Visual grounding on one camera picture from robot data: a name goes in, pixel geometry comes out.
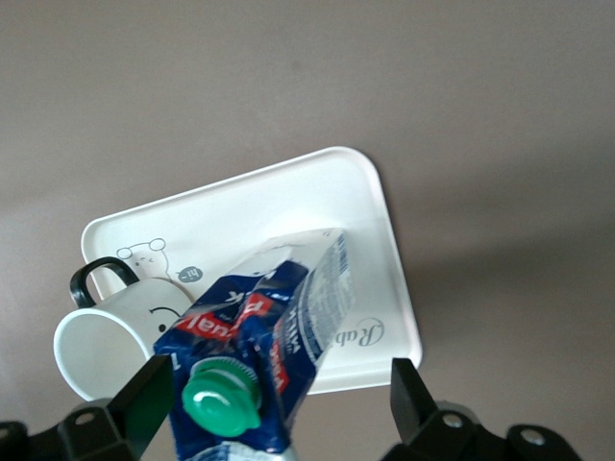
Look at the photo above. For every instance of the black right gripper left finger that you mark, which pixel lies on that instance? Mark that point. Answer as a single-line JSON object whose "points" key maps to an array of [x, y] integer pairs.
{"points": [[134, 418]]}

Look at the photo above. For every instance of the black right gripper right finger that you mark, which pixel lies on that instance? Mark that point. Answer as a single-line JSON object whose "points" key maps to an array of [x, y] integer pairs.
{"points": [[413, 413]]}

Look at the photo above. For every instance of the blue white milk carton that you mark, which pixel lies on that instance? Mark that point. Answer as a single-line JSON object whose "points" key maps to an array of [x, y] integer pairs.
{"points": [[288, 307]]}

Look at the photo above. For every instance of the white rabbit print tray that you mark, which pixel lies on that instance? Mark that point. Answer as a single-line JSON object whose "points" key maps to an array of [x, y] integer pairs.
{"points": [[288, 201]]}

